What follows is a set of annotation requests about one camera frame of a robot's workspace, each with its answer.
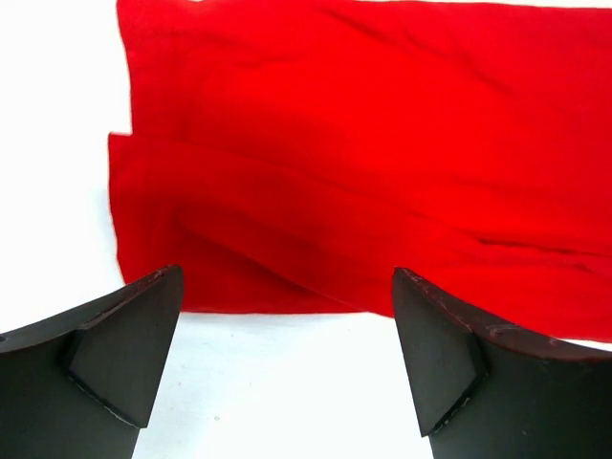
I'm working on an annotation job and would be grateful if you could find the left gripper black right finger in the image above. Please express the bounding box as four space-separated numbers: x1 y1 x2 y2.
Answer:
392 269 611 459

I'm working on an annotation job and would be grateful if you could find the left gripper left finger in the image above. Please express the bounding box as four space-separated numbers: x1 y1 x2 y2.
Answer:
1 266 184 458

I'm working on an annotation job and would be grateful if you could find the red t shirt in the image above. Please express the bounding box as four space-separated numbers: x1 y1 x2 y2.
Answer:
108 1 611 341

